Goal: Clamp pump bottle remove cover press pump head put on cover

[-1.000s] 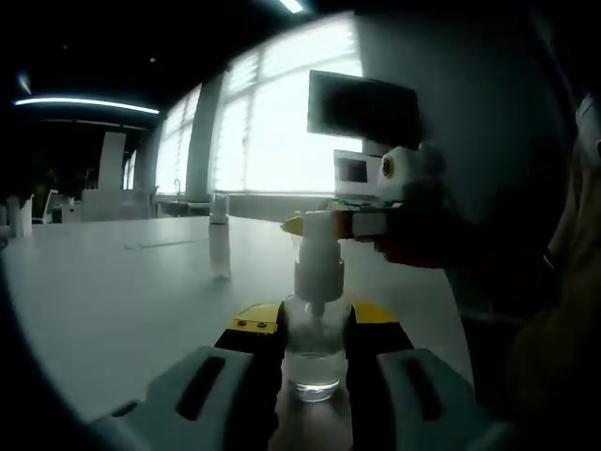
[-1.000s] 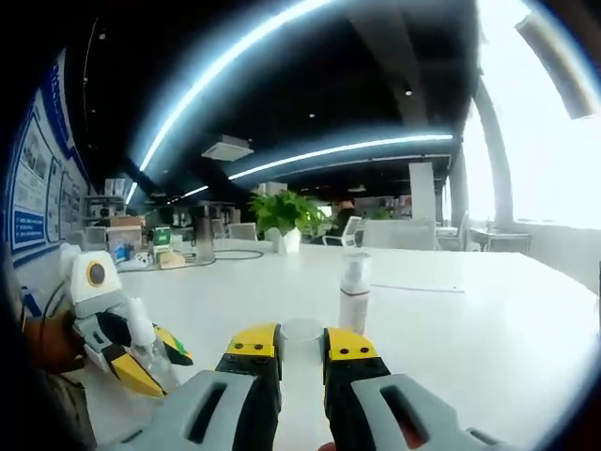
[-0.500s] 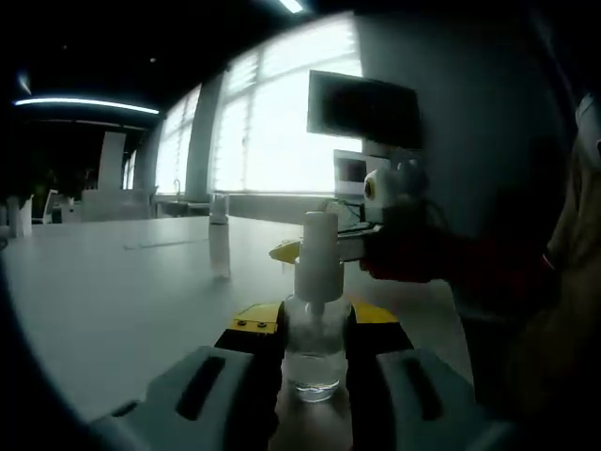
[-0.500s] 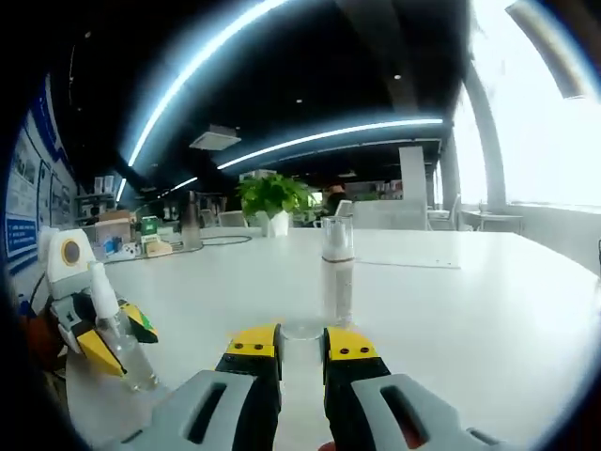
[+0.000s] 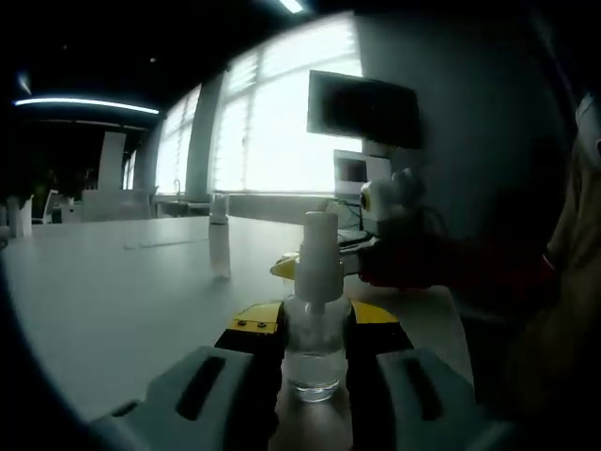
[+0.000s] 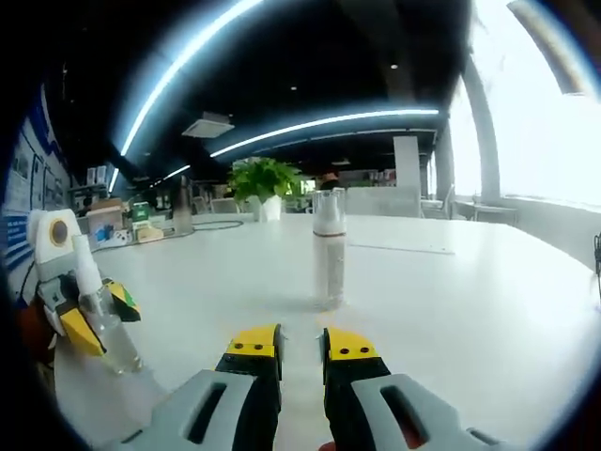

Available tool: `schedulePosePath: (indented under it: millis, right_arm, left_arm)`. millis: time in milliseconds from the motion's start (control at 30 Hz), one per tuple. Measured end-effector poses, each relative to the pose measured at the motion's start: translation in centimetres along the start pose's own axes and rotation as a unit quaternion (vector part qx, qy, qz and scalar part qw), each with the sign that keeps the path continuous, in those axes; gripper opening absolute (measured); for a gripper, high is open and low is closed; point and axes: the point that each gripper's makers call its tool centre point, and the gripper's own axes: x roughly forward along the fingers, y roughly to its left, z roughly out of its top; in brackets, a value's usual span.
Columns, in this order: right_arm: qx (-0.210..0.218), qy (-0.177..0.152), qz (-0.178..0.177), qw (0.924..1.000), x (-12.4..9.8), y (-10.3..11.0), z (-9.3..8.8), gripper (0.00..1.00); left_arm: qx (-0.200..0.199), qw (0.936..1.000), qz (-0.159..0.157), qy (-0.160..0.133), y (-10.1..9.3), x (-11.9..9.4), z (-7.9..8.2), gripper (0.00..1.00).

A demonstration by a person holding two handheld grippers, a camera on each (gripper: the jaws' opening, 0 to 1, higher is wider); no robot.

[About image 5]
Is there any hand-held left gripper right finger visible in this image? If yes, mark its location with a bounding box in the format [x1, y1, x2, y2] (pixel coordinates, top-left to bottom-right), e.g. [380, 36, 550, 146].
[344, 300, 520, 451]

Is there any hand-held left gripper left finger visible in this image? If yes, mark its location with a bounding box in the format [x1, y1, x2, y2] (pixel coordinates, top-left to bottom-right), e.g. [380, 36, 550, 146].
[88, 302, 288, 451]

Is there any beige pump bottle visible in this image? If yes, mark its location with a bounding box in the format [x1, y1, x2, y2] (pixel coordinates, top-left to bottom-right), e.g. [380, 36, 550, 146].
[208, 192, 233, 280]

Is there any clear pump bottle cover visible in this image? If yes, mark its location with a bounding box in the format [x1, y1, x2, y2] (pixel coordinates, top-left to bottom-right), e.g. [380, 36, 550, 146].
[209, 192, 231, 225]

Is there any clear pump bottle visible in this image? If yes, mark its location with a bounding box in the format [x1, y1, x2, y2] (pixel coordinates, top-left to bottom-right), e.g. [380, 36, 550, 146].
[281, 210, 354, 404]

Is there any white laptop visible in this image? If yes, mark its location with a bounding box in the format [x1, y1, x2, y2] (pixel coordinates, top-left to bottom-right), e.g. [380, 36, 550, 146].
[331, 148, 394, 245]

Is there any white low partition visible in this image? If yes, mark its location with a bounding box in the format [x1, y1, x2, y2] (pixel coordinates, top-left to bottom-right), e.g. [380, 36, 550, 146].
[81, 189, 152, 223]

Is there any potted green plant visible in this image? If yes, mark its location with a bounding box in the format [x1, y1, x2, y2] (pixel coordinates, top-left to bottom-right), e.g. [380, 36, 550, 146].
[0, 159, 65, 240]

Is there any curved ceiling light strip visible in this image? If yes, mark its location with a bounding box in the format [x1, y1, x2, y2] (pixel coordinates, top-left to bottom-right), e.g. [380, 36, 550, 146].
[12, 96, 162, 117]

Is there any black wall monitor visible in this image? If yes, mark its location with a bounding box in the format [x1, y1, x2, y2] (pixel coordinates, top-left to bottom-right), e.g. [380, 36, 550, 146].
[307, 69, 423, 151]

